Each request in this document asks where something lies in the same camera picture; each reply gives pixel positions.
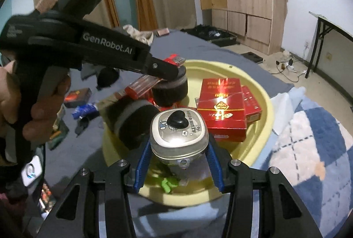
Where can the beige cloth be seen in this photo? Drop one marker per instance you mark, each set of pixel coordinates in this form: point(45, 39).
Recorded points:
point(138, 33)

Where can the black cloth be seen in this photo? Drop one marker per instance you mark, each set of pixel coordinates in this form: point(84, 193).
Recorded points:
point(107, 78)

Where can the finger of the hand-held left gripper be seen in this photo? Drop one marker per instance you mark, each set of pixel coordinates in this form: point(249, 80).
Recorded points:
point(162, 68)

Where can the large red cigarette carton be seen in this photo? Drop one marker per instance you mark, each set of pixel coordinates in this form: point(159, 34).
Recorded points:
point(220, 100)

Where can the black small tool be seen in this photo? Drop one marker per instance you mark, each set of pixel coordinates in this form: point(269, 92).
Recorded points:
point(82, 125)

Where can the black floor tray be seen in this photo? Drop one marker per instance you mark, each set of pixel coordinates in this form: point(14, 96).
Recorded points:
point(250, 57)

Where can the blue packet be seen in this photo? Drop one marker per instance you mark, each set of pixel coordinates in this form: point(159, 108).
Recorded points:
point(85, 111)

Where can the yellow oval plastic basin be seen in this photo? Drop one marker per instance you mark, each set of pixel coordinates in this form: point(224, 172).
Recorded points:
point(179, 199)

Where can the person's left hand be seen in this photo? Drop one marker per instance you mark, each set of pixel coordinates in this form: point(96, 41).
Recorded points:
point(47, 108)

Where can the green plastic clip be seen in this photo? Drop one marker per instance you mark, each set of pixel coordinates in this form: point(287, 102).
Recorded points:
point(168, 184)

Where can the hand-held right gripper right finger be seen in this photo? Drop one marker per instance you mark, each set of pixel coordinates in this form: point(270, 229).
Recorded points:
point(216, 169)

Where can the green packet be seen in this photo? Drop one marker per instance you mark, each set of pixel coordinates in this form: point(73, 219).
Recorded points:
point(58, 134)

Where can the black open case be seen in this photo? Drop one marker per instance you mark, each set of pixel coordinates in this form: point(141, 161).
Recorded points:
point(212, 35)

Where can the blue checkered plush blanket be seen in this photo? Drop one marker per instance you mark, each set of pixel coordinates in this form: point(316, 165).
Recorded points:
point(303, 160)

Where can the dark printed packet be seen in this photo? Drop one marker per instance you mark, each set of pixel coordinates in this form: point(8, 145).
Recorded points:
point(46, 196)

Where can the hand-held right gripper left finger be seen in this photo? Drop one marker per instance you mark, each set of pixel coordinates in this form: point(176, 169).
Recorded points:
point(142, 171)

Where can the black round sponge block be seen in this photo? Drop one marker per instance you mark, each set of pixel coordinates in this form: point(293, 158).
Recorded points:
point(129, 124)

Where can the silver cartoon tin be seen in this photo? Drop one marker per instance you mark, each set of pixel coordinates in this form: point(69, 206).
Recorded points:
point(176, 141)

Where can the white cloth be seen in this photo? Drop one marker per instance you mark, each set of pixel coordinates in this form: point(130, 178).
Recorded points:
point(284, 113)

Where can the black folding table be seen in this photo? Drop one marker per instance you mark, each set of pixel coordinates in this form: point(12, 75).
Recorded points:
point(331, 25)

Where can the red cigarette box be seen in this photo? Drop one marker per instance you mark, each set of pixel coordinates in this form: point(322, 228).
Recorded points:
point(140, 86)
point(251, 109)
point(175, 59)

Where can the small brown box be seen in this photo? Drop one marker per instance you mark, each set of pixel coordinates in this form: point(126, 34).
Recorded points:
point(162, 31)

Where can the black round tin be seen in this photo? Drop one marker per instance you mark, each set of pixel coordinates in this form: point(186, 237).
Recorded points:
point(169, 91)

